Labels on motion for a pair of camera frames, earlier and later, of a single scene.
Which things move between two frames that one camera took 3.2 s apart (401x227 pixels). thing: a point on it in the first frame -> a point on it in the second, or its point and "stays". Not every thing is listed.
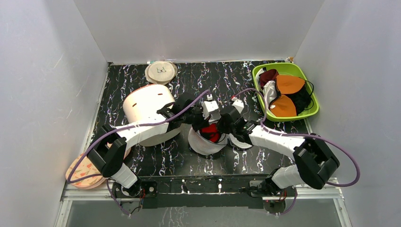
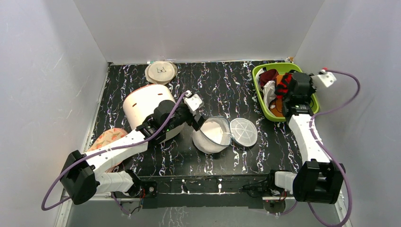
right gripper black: [224, 124] -> [282, 91]
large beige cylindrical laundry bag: [140, 107] stays
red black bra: [212, 133] -> [283, 87]
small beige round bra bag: [161, 72] stays
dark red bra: [268, 75] stays
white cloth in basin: [269, 92] stays
